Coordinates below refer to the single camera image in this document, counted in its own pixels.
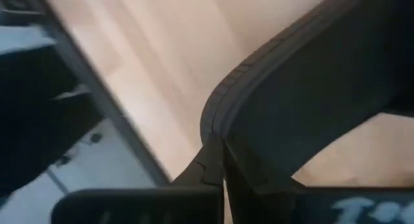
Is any black slide sandal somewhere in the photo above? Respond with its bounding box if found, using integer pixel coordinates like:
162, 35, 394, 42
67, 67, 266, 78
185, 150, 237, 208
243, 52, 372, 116
199, 0, 414, 186

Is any black aluminium frame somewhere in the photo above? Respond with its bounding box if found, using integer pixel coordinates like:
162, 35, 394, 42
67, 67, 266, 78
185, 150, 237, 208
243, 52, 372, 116
30, 0, 172, 188

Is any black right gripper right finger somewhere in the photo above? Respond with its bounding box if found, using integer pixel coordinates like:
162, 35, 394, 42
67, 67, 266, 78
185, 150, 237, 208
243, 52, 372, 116
224, 138, 414, 224

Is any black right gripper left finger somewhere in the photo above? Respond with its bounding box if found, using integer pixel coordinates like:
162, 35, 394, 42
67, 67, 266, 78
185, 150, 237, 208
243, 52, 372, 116
51, 135, 224, 224

